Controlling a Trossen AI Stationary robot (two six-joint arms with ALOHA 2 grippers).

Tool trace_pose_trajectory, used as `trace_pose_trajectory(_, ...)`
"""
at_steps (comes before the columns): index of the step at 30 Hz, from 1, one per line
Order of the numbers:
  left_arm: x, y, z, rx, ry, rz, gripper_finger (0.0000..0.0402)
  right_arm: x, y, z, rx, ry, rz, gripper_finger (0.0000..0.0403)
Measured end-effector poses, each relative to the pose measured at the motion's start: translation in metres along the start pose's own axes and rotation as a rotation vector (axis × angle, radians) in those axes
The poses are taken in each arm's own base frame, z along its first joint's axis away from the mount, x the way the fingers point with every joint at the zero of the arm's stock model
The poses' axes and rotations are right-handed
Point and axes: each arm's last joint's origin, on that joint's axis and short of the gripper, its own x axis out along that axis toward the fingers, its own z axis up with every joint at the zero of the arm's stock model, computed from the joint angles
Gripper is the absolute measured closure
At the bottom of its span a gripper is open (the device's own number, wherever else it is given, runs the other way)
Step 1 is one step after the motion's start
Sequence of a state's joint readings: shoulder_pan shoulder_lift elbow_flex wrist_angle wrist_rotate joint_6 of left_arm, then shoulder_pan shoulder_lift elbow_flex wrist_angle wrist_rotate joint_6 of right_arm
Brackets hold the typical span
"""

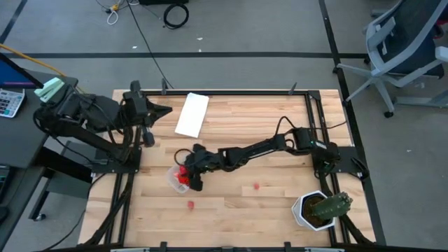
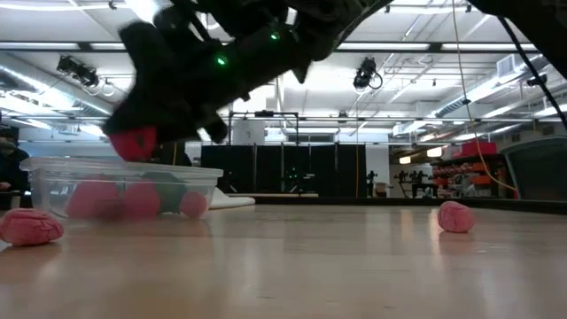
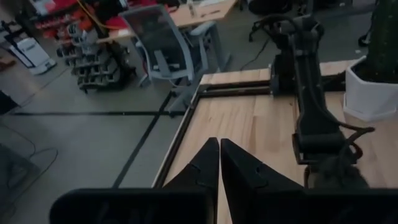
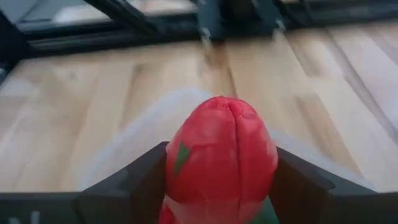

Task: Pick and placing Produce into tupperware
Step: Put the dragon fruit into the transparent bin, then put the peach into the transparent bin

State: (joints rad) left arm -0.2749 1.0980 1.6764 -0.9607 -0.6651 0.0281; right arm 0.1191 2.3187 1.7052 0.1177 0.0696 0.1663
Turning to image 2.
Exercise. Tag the small pink round produce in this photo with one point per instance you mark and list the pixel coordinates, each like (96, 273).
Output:
(193, 204)

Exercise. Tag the white container lid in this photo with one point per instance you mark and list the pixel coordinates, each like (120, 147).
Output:
(232, 201)

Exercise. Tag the red shelf bins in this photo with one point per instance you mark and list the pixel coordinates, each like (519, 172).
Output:
(465, 175)

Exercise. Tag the background robot station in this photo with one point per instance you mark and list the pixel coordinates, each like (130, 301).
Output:
(416, 184)

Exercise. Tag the red round tomato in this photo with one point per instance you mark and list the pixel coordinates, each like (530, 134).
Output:
(133, 144)

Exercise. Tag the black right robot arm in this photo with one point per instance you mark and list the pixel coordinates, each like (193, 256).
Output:
(545, 26)

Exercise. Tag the black partition wall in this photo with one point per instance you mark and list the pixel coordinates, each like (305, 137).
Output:
(283, 170)

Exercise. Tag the grey mesh office chair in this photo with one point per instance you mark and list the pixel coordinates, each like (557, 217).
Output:
(538, 170)

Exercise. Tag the black aluminium table frame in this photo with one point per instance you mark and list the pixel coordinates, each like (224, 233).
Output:
(398, 201)

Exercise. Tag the green round produce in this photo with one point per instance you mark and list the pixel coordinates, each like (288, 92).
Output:
(170, 190)

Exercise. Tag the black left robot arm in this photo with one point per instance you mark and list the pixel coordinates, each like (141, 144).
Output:
(328, 26)

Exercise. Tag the person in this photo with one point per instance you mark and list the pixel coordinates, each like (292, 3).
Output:
(11, 168)

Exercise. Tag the clear plastic tupperware container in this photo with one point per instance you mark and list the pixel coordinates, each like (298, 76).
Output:
(44, 177)

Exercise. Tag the pink veined produce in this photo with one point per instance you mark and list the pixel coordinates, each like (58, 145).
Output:
(28, 227)
(455, 216)

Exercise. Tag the black ceiling camera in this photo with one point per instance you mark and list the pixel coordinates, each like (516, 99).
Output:
(365, 73)
(77, 71)

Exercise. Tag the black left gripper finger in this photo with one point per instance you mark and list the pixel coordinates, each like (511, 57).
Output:
(142, 115)
(215, 126)

